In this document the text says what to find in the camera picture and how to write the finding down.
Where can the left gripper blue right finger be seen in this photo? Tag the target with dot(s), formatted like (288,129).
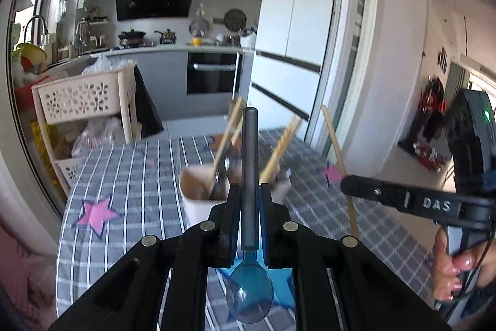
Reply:
(273,216)

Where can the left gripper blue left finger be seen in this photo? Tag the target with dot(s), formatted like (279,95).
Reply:
(226,217)

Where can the light wooden chopstick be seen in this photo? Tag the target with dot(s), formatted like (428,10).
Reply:
(285,139)

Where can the dark handled blue spoon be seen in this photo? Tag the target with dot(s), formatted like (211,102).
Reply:
(249,291)

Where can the blue patterned wooden chopstick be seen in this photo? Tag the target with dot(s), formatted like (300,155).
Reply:
(352,214)

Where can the plain wooden chopstick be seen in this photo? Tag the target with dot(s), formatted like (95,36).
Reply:
(210,185)

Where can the chrome kitchen faucet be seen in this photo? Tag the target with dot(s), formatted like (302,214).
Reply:
(39,31)

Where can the person right hand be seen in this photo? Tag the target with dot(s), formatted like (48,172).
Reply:
(446,269)

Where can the grey checked tablecloth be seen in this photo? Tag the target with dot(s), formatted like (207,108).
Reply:
(123,193)

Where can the pink plastic utensil holder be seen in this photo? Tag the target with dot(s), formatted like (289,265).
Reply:
(198,201)

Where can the black built-in oven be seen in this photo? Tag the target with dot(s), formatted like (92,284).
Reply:
(215,72)

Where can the beige plastic storage cart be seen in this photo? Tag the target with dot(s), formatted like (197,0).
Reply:
(84,97)

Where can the white rice cooker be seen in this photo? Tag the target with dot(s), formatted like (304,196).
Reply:
(248,39)

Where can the black pot on stove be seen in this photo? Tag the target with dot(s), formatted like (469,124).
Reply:
(167,37)

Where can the black wok on stove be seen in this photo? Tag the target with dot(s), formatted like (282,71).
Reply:
(131,39)

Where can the pink folding stool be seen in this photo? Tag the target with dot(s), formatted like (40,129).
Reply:
(27,287)

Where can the white refrigerator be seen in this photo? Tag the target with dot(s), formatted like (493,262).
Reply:
(290,50)

